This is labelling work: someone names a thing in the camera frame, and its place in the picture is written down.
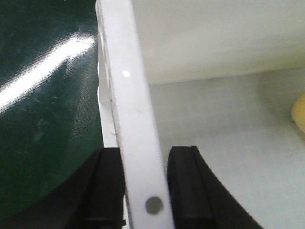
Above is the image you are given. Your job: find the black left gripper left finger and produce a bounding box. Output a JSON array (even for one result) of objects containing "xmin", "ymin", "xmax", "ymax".
[{"xmin": 0, "ymin": 147, "xmax": 126, "ymax": 229}]

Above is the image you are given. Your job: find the white plastic tote crate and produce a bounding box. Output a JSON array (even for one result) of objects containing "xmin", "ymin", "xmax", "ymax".
[{"xmin": 95, "ymin": 0, "xmax": 305, "ymax": 229}]

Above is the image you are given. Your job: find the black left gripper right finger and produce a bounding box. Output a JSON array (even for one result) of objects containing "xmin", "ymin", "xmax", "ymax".
[{"xmin": 167, "ymin": 146, "xmax": 261, "ymax": 229}]

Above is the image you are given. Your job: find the yellow smiling plush ball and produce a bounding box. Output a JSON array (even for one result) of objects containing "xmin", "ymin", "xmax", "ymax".
[{"xmin": 291, "ymin": 93, "xmax": 305, "ymax": 133}]

